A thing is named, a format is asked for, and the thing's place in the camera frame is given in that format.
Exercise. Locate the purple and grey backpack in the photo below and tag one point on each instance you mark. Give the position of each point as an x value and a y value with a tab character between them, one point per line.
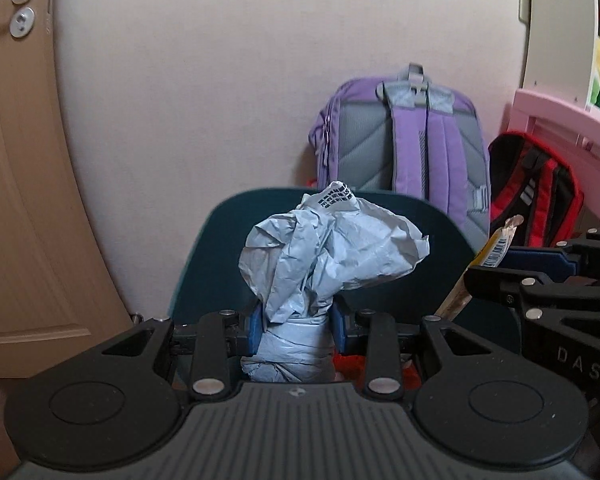
445	160

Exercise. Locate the yellow and white stick wrapper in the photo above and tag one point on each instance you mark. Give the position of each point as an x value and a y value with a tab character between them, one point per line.
495	250

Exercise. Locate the red wrapper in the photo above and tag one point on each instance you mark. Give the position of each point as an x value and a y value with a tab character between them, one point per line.
350	367

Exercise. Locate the dark teal plastic bin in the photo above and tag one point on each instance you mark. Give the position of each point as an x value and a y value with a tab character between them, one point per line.
205	270

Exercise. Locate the white bookshelf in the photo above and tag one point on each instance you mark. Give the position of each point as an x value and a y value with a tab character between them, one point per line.
560	35

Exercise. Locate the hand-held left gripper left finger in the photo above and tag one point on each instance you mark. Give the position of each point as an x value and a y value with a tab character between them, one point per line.
256	330

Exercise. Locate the light wooden door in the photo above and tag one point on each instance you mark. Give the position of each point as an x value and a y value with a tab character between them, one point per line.
20	185

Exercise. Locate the metal door stop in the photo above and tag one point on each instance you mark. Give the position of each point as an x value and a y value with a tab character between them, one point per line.
137	317

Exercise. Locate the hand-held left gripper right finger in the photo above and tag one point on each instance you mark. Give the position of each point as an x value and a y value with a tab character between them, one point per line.
338	330

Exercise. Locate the red and black backpack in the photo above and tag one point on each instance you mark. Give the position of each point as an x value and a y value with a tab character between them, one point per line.
545	185

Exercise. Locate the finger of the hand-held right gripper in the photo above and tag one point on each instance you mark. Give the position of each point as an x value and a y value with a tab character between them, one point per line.
495	285
535	262

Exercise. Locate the silver door lock knob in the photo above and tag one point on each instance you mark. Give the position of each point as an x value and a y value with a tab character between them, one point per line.
21	22

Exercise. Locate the grey plastic mailer bag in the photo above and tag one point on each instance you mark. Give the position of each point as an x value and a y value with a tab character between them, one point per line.
320	260

